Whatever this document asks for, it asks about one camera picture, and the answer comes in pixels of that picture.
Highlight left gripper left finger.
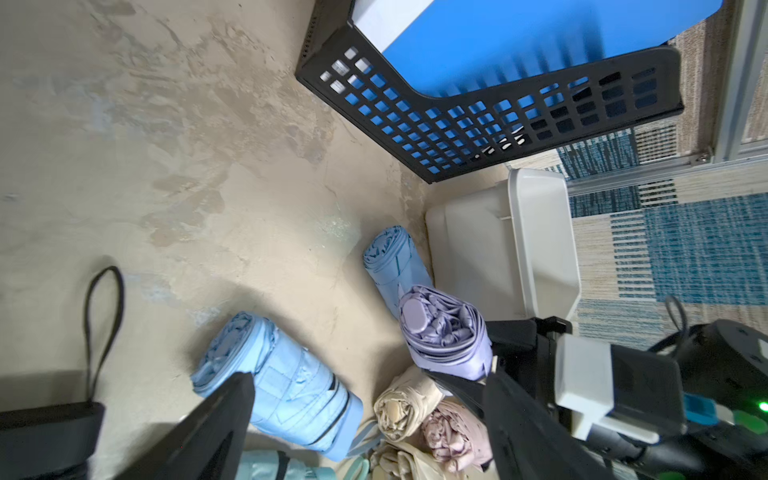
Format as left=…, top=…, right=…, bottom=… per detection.
left=117, top=372, right=255, bottom=479

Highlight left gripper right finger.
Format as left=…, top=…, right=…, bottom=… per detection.
left=425, top=368, right=616, bottom=480

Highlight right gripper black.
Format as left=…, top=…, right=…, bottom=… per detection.
left=486, top=317, right=600, bottom=432

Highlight mint green umbrella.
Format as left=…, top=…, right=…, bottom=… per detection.
left=235, top=450, right=337, bottom=480

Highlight purple umbrella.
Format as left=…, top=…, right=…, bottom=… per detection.
left=399, top=285, right=493, bottom=381

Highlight light blue umbrella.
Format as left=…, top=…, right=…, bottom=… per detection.
left=191, top=312, right=364, bottom=462

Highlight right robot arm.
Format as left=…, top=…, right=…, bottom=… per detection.
left=481, top=297, right=767, bottom=479

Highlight grey plastic storage box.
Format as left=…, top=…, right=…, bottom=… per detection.
left=425, top=169, right=582, bottom=321

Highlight beige umbrella front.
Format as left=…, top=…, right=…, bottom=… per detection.
left=370, top=441, right=499, bottom=480

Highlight beige umbrella black stripes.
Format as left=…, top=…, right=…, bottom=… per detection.
left=373, top=365, right=445, bottom=442

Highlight black folded umbrella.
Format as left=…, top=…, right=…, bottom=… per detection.
left=1, top=265, right=126, bottom=479

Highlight blue umbrella near box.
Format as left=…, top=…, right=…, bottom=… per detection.
left=363, top=225, right=434, bottom=320

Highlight black mesh file holder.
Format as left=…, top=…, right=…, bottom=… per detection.
left=295, top=1, right=684, bottom=183

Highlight blue clip file folder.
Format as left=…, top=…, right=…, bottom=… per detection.
left=352, top=0, right=722, bottom=97

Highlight pink umbrella black strap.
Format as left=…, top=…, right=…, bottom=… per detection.
left=419, top=398, right=494, bottom=474

